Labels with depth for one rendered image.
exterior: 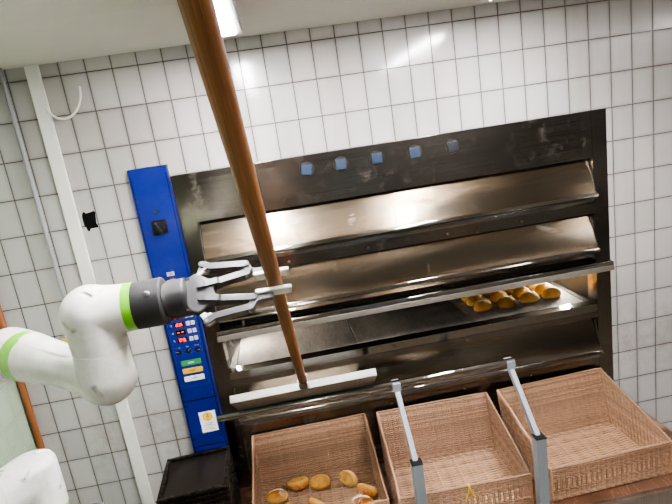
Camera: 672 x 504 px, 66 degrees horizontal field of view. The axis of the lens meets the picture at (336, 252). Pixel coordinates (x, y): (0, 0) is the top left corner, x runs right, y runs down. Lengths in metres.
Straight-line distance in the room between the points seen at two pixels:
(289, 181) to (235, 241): 0.35
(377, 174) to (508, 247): 0.71
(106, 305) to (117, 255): 1.37
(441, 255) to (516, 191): 0.45
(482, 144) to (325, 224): 0.78
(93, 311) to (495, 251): 1.89
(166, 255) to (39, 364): 1.15
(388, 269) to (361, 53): 0.94
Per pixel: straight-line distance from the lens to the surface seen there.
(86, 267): 2.42
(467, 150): 2.40
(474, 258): 2.47
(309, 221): 2.28
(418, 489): 2.14
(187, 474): 2.46
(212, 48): 0.52
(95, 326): 1.04
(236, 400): 2.00
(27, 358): 1.31
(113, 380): 1.07
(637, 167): 2.80
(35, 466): 1.68
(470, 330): 2.58
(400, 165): 2.31
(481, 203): 2.43
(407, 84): 2.33
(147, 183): 2.28
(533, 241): 2.59
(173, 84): 2.29
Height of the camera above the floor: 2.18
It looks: 13 degrees down
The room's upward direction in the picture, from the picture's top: 9 degrees counter-clockwise
